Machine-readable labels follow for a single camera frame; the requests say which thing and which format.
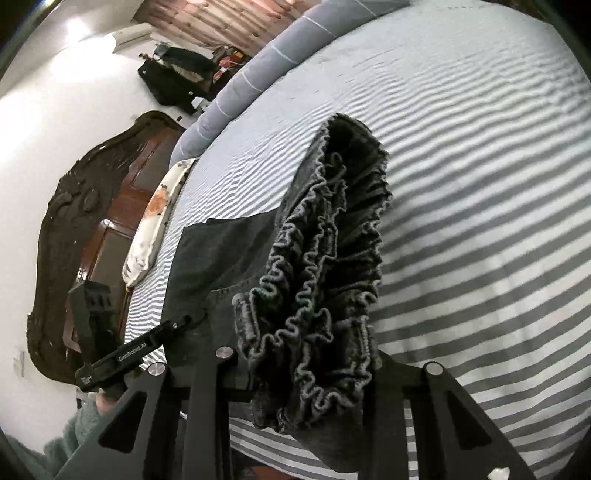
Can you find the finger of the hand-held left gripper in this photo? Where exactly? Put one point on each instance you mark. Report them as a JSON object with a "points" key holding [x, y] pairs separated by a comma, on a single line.
{"points": [[174, 326]]}

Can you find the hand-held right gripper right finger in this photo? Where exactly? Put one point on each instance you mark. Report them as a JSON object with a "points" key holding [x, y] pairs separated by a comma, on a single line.
{"points": [[392, 384]]}

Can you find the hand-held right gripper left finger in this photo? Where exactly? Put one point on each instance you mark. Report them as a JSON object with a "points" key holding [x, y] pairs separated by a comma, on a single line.
{"points": [[217, 374]]}

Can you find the dark grey pants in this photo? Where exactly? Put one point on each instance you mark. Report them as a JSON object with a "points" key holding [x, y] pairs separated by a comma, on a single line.
{"points": [[323, 277]]}

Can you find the person's left forearm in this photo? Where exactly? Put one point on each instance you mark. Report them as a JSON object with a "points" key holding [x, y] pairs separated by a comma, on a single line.
{"points": [[60, 447]]}

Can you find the carved wooden headboard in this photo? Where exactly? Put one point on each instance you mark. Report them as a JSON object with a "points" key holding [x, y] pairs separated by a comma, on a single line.
{"points": [[60, 240]]}

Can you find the floral pillow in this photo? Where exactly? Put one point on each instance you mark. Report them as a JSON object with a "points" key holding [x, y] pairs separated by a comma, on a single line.
{"points": [[147, 230]]}

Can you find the grey striped bed sheet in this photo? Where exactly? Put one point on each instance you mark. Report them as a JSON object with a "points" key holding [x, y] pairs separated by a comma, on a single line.
{"points": [[461, 184]]}

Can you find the black bag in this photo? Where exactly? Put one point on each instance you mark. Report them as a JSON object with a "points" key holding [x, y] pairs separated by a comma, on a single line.
{"points": [[166, 83]]}

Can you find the grey rolled blanket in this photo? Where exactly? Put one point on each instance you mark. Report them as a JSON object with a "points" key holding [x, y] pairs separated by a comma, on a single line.
{"points": [[258, 74]]}

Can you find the colourful clutter pile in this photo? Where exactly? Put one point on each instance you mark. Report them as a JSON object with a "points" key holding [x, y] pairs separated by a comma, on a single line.
{"points": [[231, 62]]}

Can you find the white air conditioner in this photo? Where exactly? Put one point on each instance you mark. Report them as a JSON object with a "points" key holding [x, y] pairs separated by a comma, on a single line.
{"points": [[131, 34]]}

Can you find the brown curtain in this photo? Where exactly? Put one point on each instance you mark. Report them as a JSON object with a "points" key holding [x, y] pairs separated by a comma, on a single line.
{"points": [[221, 18]]}

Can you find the white wall socket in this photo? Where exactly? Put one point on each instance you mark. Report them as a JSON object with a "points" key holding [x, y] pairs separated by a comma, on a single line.
{"points": [[19, 362]]}

